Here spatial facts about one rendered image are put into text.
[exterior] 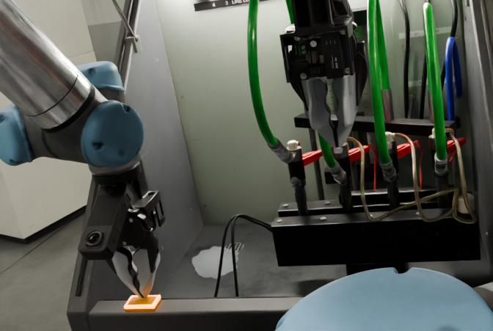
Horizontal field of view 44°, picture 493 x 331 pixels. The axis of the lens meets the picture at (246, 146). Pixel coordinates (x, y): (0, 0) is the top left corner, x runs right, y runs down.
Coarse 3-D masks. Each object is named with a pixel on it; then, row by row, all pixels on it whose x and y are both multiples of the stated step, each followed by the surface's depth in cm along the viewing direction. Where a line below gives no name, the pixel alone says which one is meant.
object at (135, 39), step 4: (112, 0) 115; (116, 0) 115; (116, 4) 116; (116, 8) 116; (120, 8) 117; (120, 12) 117; (120, 16) 118; (124, 16) 118; (124, 20) 118; (128, 24) 119; (128, 28) 119; (128, 32) 120; (132, 32) 120; (132, 36) 120; (136, 36) 121; (128, 40) 121; (132, 40) 121; (136, 40) 121; (140, 40) 123; (136, 44) 121; (140, 44) 123; (136, 48) 121; (140, 48) 123; (136, 52) 121
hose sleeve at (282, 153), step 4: (268, 144) 94; (280, 144) 94; (272, 148) 94; (276, 148) 94; (280, 148) 95; (284, 148) 97; (276, 152) 96; (280, 152) 96; (284, 152) 97; (288, 152) 99; (280, 156) 98; (284, 156) 98; (288, 156) 100; (284, 160) 100
